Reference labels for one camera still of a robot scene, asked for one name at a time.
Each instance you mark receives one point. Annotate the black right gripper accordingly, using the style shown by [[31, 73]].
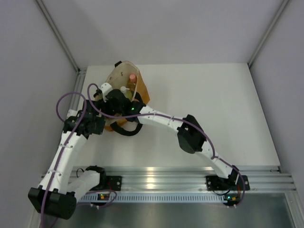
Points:
[[105, 109]]

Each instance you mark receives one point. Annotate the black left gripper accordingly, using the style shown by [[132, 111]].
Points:
[[101, 123]]

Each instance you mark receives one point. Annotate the tan canvas bag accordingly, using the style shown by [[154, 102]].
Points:
[[118, 78]]

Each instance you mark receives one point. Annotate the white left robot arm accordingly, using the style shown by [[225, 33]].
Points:
[[55, 195]]

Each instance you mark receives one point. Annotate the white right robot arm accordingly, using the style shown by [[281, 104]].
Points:
[[129, 116]]

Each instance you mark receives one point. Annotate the yellow-green pump bottle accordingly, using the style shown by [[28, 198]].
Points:
[[126, 92]]

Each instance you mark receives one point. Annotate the pink capped orange bottle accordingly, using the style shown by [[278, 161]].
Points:
[[132, 81]]

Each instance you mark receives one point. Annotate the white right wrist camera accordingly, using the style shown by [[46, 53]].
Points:
[[105, 88]]

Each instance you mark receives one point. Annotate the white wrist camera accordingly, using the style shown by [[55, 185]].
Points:
[[71, 113], [105, 88]]

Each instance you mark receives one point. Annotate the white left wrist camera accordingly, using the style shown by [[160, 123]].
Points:
[[71, 113]]

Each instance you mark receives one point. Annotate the left aluminium frame post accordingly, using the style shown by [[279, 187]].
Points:
[[53, 27]]

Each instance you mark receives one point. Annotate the aluminium frame post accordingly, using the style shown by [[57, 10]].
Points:
[[268, 31], [53, 27]]

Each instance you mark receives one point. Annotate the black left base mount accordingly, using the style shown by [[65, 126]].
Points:
[[113, 183]]

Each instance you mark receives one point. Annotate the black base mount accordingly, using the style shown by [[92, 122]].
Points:
[[113, 183], [215, 183]]

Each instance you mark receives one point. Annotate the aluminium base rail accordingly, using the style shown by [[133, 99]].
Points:
[[188, 184]]

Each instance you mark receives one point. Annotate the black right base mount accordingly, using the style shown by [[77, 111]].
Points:
[[215, 183]]

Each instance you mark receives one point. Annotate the right aluminium frame post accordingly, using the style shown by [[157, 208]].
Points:
[[268, 31]]

